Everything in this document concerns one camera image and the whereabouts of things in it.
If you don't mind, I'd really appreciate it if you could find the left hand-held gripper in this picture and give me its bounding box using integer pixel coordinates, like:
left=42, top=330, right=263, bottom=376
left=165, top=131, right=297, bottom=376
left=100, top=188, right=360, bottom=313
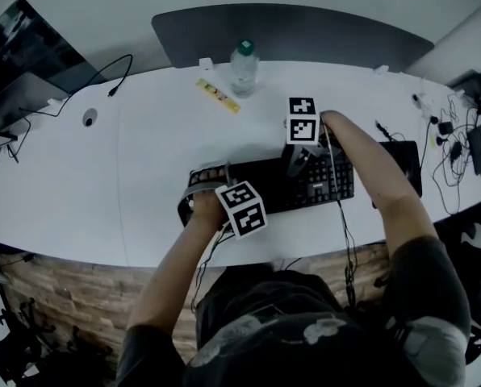
left=178, top=159, right=269, bottom=240

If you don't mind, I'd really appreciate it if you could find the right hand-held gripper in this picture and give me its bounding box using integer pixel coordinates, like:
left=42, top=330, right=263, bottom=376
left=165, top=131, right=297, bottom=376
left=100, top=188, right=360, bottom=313
left=285, top=98, right=341, bottom=177

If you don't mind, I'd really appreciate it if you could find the black keyboard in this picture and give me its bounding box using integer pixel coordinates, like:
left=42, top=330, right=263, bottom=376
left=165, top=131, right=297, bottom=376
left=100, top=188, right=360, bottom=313
left=189, top=157, right=355, bottom=215

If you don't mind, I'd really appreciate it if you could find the person's right forearm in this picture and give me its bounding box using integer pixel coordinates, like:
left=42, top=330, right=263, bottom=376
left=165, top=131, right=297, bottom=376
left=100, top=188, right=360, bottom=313
left=320, top=110, right=441, bottom=257

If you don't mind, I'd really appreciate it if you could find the person's left forearm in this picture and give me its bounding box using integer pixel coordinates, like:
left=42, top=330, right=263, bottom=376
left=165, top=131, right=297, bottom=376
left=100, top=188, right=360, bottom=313
left=125, top=211, right=225, bottom=340

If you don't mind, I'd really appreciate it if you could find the person's left hand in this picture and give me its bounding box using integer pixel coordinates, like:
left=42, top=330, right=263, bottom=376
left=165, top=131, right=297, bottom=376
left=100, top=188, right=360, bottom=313
left=188, top=168, right=227, bottom=225

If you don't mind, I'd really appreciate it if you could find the yellow snack packet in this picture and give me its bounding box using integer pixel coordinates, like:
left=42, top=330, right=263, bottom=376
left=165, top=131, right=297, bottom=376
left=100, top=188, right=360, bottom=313
left=194, top=77, right=241, bottom=115

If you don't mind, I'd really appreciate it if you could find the clear plastic water bottle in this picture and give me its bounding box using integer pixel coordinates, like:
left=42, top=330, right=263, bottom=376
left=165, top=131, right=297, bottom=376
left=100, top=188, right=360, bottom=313
left=229, top=39, right=261, bottom=99

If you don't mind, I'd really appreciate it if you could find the black mouse pad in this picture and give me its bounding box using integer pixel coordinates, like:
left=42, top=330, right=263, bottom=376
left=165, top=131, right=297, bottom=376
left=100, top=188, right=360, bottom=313
left=375, top=139, right=423, bottom=199

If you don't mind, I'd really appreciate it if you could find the long dark grey divider panel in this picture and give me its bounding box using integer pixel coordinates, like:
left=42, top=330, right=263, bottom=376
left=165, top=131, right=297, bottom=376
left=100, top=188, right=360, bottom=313
left=150, top=2, right=435, bottom=74

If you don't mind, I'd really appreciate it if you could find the black printed t-shirt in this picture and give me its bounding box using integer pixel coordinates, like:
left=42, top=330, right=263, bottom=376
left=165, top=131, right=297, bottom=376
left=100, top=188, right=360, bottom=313
left=115, top=235, right=474, bottom=387

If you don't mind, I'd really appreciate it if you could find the black flat device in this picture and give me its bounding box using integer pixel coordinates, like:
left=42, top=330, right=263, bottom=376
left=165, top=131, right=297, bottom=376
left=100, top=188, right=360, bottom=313
left=468, top=125, right=481, bottom=177

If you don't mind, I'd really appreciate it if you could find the short dark divider panel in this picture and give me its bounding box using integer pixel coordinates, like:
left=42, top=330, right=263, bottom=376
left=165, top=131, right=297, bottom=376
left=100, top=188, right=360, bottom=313
left=445, top=69, right=481, bottom=114

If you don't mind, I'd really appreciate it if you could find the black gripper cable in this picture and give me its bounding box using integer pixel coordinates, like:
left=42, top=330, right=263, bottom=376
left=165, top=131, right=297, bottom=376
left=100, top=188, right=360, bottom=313
left=190, top=222, right=236, bottom=314
left=323, top=123, right=358, bottom=310

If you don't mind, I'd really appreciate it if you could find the tangle of black cables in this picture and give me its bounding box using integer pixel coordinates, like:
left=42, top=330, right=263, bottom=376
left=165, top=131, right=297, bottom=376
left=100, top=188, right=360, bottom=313
left=425, top=93, right=481, bottom=217

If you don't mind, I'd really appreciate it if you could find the black cable with plug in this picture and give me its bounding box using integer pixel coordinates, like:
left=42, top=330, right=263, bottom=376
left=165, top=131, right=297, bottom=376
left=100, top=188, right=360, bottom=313
left=17, top=53, right=134, bottom=120

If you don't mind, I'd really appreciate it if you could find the black wall panel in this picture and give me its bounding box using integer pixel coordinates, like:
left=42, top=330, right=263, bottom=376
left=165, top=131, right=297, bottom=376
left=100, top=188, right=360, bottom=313
left=0, top=0, right=108, bottom=96

